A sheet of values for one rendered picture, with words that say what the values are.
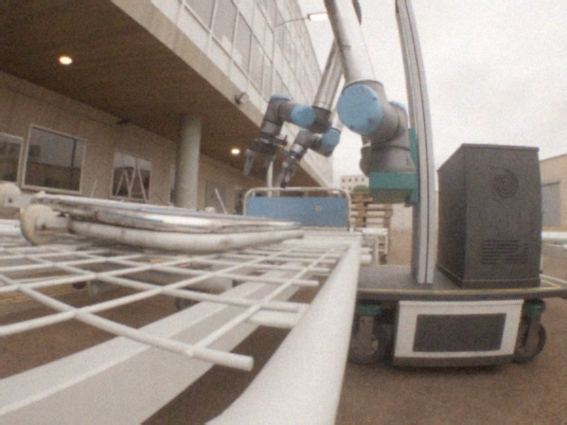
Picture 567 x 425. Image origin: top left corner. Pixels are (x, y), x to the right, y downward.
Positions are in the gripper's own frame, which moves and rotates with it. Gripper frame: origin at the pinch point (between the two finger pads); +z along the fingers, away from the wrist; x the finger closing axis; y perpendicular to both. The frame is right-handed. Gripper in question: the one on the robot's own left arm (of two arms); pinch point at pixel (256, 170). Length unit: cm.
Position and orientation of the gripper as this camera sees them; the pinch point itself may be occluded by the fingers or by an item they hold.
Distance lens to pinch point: 129.9
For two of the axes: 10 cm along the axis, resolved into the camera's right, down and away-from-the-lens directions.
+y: -8.2, -4.1, 4.1
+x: -4.7, 0.7, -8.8
